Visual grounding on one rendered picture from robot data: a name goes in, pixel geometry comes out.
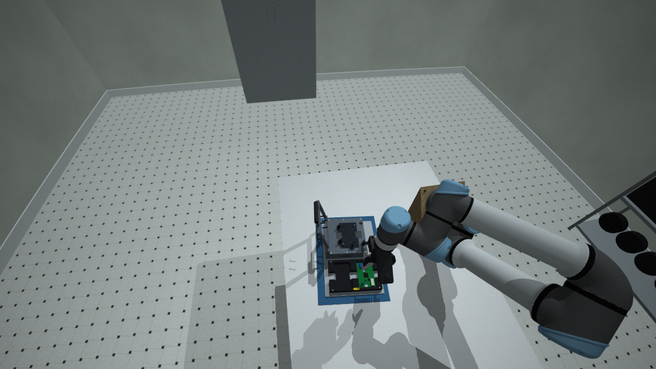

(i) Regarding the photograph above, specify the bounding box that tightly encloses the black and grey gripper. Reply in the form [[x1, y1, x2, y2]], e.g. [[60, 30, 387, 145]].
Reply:
[[361, 235, 396, 271]]

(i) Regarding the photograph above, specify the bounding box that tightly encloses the green circuit board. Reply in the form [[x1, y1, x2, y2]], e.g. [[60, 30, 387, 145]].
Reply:
[[356, 262, 376, 288]]

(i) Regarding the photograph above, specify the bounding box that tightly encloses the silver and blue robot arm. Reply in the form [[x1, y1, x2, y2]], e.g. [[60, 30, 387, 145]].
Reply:
[[374, 179, 633, 359]]

